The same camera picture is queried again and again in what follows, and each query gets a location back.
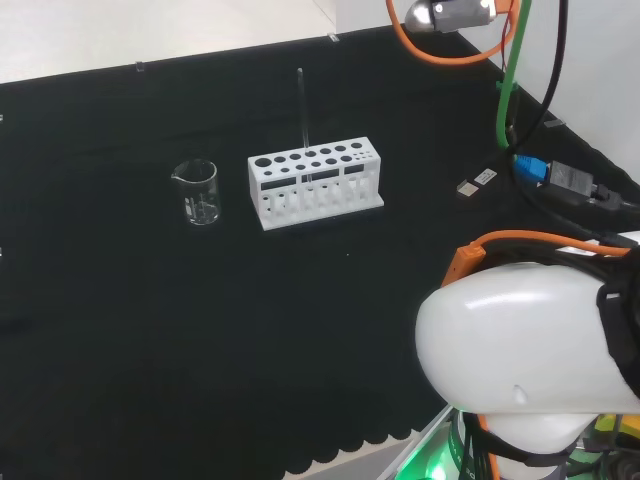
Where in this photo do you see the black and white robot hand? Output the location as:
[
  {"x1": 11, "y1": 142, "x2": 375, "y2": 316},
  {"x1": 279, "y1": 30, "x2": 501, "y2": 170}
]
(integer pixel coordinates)
[{"x1": 403, "y1": 0, "x2": 503, "y2": 35}]

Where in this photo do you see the clear glass rod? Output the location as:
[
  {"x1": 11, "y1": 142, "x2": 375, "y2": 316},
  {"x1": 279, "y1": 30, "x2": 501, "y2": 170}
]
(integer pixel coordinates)
[{"x1": 296, "y1": 67, "x2": 315, "y2": 190}]

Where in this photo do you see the white test tube rack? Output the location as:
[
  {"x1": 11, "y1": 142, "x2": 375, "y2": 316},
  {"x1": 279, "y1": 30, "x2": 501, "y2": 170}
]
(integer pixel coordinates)
[{"x1": 246, "y1": 135, "x2": 386, "y2": 232}]

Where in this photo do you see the silver usb plug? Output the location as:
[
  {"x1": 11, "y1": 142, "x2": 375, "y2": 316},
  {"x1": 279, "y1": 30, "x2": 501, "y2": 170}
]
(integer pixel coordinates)
[{"x1": 455, "y1": 167, "x2": 498, "y2": 200}]

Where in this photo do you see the black adapter box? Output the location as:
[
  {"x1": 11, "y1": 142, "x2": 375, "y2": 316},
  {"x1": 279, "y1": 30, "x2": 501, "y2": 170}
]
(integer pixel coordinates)
[{"x1": 536, "y1": 160, "x2": 627, "y2": 209}]

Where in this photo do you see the clear glass beaker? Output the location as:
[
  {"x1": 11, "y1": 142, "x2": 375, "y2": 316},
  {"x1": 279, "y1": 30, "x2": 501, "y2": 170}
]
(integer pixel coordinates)
[{"x1": 170, "y1": 158, "x2": 222, "y2": 227}]

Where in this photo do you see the black bench cloth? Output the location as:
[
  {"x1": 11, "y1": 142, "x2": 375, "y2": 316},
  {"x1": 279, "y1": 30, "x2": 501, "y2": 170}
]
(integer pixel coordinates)
[{"x1": 0, "y1": 18, "x2": 640, "y2": 480}]

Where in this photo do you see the yellow stop button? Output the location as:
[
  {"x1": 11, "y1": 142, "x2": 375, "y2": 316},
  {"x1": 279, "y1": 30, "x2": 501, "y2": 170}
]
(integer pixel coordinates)
[{"x1": 593, "y1": 413, "x2": 640, "y2": 444}]

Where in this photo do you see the orange cable with loop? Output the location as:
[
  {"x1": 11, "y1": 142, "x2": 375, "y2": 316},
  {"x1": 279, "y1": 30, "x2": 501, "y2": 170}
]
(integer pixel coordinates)
[{"x1": 386, "y1": 0, "x2": 522, "y2": 68}]

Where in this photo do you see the green cable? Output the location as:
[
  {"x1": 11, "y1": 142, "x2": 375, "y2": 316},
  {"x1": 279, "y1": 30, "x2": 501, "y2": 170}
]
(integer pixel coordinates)
[{"x1": 494, "y1": 0, "x2": 535, "y2": 150}]

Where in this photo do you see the black cable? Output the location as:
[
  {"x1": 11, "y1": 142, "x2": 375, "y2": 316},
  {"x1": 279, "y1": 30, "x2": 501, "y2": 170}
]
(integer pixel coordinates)
[{"x1": 508, "y1": 0, "x2": 572, "y2": 151}]

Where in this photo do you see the blue cable plug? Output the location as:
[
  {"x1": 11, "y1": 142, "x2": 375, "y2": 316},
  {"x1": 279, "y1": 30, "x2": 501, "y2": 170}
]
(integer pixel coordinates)
[{"x1": 513, "y1": 154, "x2": 552, "y2": 184}]

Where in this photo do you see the orange cable with flat connector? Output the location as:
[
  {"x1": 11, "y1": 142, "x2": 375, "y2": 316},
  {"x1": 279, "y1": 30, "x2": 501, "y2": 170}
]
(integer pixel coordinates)
[{"x1": 439, "y1": 229, "x2": 633, "y2": 289}]

